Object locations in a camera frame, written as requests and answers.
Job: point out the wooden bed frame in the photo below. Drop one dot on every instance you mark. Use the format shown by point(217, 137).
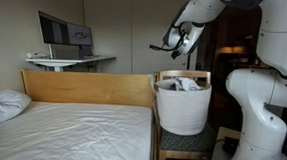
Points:
point(83, 86)

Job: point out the gray box on desk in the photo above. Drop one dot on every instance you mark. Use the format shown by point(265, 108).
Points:
point(65, 51)

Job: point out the laptop on stand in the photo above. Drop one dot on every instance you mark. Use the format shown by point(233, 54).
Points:
point(86, 51)

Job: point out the black device box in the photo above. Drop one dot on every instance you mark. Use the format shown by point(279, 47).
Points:
point(230, 145)

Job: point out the wooden chair with green seat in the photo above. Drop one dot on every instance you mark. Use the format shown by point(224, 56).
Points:
point(183, 142)

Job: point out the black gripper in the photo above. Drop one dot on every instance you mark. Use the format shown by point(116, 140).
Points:
point(175, 54)

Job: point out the white bed sheet mattress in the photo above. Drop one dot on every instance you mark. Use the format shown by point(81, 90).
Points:
point(63, 135)

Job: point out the white desk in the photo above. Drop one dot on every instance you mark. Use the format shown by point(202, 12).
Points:
point(68, 60)

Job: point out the small tan side table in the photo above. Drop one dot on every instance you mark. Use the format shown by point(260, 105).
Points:
point(228, 132)

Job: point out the monitor showing dark sketch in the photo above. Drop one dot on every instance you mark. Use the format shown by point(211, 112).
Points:
point(80, 35)

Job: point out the white woven basket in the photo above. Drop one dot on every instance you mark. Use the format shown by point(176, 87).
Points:
point(181, 109)

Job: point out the small white desk item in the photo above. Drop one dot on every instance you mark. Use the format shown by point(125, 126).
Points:
point(36, 54)

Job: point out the white cloth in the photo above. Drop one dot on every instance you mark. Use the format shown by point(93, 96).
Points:
point(185, 83)

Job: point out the white pillow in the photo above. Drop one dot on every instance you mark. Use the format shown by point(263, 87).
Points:
point(1, 106)

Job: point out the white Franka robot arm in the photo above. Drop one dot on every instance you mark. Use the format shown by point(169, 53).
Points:
point(270, 81)

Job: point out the dark monitor with gray window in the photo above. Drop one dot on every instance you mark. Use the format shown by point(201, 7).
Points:
point(51, 29)

